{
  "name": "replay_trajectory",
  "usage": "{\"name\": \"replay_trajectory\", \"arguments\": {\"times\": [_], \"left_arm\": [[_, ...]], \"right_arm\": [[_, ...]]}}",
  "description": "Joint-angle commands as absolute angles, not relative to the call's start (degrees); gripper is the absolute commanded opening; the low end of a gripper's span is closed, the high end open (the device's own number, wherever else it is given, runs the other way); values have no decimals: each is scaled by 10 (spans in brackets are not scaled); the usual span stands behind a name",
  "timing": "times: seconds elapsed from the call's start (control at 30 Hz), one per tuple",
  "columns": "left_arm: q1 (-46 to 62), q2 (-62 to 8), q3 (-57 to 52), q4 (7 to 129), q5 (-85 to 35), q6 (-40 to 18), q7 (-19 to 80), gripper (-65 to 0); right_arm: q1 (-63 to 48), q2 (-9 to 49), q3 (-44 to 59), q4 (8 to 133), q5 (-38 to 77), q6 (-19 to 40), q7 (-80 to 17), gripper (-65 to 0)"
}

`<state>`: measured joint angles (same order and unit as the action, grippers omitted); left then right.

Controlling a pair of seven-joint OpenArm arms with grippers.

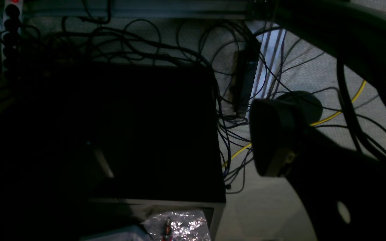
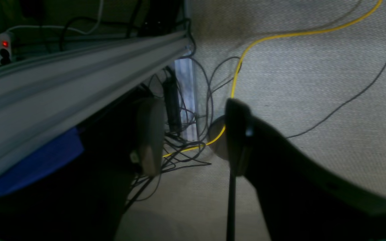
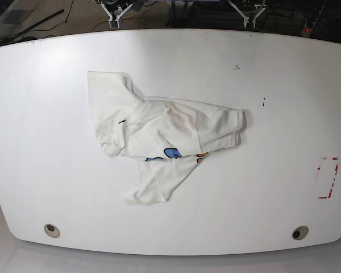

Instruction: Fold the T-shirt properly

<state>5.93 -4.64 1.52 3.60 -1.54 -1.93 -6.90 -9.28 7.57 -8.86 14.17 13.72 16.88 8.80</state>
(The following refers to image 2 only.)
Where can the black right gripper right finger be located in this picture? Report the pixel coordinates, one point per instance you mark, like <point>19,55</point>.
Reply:
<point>300,200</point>

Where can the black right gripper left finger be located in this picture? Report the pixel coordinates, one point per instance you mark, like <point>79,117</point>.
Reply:
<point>148,135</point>

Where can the black power strip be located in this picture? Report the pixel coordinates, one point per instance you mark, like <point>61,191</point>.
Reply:
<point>172,105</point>

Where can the aluminium table leg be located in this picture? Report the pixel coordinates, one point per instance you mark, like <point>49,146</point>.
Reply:
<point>185,74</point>

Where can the blue cloth under table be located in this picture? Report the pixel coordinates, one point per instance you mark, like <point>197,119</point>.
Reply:
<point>41,163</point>

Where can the white power strip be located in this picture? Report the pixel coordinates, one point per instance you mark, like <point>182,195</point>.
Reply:
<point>6,55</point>

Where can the aluminium table frame rail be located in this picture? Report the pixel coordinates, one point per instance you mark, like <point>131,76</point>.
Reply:
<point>43,97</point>

